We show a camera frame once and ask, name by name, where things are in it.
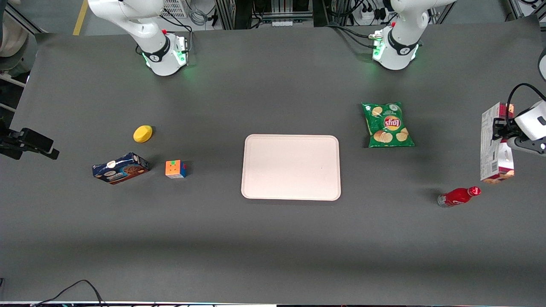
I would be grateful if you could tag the red cookie box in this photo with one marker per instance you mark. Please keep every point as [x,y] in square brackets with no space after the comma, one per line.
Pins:
[490,162]

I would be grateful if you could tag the colourful puzzle cube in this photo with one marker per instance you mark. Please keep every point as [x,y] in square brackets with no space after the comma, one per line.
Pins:
[175,169]

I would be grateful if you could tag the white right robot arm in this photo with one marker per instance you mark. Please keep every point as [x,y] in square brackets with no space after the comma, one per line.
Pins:
[158,59]

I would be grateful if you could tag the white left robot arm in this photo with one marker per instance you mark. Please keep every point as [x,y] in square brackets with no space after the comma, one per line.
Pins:
[396,55]

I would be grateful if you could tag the blue cookie box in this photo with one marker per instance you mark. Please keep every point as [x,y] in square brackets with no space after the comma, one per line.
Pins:
[121,168]

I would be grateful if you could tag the green Lay's chips bag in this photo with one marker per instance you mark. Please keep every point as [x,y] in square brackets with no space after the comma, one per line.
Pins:
[387,125]

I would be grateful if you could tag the yellow lemon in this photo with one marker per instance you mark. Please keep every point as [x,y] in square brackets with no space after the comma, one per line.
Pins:
[143,134]

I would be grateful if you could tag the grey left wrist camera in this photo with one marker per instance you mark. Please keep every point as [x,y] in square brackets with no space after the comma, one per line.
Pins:
[529,147]

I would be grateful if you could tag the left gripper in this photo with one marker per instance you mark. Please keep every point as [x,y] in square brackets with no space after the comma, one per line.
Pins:
[500,129]

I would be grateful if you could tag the red soda bottle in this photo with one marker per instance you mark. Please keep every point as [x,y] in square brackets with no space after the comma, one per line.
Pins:
[456,197]

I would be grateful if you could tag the white power strip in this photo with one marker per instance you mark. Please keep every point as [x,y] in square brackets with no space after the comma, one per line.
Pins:
[367,15]

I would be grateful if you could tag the cream plastic tray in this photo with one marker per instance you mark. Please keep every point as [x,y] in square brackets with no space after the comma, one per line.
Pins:
[290,168]

